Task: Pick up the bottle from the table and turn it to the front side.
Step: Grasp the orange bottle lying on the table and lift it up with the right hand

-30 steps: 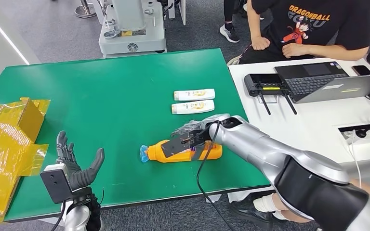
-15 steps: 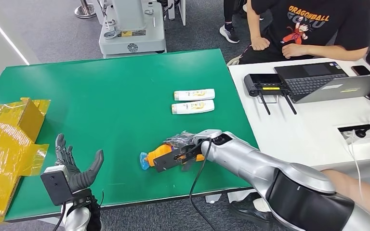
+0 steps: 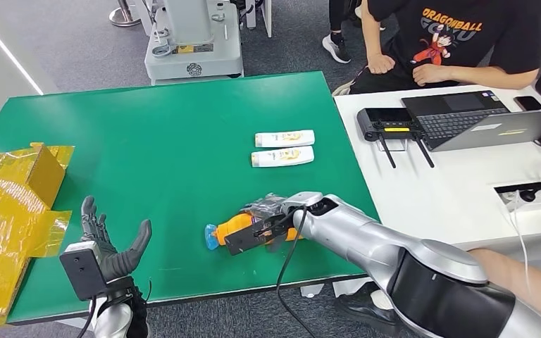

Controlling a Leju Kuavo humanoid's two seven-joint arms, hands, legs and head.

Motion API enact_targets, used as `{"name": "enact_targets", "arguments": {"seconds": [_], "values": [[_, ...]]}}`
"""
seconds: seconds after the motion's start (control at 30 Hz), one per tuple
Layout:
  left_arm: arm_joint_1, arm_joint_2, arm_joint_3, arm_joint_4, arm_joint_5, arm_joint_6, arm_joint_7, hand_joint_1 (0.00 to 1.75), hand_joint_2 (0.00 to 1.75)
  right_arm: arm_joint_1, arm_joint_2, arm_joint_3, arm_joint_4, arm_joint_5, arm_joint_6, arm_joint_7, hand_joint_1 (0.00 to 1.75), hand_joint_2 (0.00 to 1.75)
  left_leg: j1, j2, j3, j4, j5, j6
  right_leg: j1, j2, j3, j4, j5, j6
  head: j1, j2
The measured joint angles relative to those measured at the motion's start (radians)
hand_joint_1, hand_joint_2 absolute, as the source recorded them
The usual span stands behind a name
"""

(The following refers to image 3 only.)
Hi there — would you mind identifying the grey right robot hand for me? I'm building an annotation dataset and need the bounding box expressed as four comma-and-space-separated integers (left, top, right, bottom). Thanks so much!
240, 192, 299, 253

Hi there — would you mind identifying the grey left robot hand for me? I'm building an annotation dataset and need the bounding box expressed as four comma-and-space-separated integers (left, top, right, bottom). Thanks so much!
80, 195, 153, 283

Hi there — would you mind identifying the orange bottle with blue cap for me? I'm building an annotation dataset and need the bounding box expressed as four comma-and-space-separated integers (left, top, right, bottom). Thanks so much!
204, 212, 304, 251

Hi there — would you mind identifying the white shampoo bottle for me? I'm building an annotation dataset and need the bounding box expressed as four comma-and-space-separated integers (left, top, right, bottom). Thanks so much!
254, 130, 316, 149
251, 146, 315, 168

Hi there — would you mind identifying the yellow taped cardboard box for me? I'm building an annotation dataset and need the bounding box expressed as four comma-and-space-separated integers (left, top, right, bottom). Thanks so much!
0, 142, 75, 330

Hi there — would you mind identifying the black controller with antennas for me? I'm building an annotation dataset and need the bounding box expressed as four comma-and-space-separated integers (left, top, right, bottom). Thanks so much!
356, 107, 435, 169

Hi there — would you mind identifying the standing person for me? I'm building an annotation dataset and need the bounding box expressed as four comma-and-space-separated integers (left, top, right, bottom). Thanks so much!
321, 0, 388, 65

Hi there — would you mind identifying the white furniture leg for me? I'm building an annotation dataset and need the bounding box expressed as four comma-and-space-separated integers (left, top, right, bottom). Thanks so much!
244, 0, 273, 38

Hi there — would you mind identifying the grey laptop with black keyboard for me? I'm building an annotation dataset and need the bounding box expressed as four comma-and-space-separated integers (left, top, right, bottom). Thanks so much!
400, 89, 541, 153

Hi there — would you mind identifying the seated person in black shirt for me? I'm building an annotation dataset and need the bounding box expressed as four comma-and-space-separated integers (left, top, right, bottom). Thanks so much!
349, 0, 541, 96

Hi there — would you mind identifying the metal stanchion base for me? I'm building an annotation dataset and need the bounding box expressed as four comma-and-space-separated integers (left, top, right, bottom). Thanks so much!
108, 0, 142, 28

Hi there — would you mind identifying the person with crossed bare legs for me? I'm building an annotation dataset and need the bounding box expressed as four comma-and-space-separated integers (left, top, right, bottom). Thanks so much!
333, 248, 541, 338

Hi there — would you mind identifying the black smartphone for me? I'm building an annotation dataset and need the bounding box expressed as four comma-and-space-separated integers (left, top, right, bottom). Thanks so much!
514, 95, 541, 112

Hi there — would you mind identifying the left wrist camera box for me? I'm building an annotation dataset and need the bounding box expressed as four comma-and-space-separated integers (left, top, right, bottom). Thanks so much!
59, 241, 108, 302

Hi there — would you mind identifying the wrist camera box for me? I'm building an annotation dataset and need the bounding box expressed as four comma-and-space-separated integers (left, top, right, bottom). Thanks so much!
59, 241, 108, 302
223, 218, 277, 256

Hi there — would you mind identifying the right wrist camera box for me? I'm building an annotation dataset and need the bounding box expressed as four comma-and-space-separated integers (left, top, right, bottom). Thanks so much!
223, 218, 277, 256

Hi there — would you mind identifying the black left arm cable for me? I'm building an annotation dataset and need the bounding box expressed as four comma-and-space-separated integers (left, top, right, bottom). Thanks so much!
76, 297, 98, 338

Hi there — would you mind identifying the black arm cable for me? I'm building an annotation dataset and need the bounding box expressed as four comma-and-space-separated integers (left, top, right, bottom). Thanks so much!
76, 297, 98, 338
275, 207, 321, 338

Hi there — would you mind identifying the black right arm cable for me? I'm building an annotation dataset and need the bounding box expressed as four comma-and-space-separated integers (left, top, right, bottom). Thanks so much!
275, 207, 321, 338

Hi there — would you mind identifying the white cable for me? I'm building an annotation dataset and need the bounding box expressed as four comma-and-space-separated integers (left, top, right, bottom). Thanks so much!
506, 190, 533, 295

